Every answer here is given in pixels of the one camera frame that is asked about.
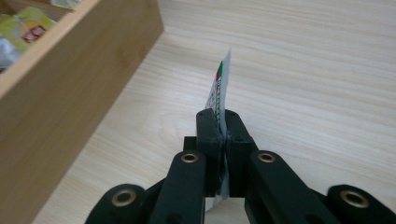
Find wooden tea box glass lid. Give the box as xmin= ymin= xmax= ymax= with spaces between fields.
xmin=0 ymin=0 xmax=165 ymax=224

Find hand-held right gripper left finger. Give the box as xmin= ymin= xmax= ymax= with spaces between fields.
xmin=183 ymin=108 xmax=225 ymax=198

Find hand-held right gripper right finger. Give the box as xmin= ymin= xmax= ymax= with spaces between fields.
xmin=224 ymin=109 xmax=259 ymax=198

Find white tea sachet green print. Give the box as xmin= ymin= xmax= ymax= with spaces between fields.
xmin=204 ymin=46 xmax=233 ymax=213

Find pile of tea packets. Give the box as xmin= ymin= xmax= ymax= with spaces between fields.
xmin=0 ymin=0 xmax=82 ymax=74

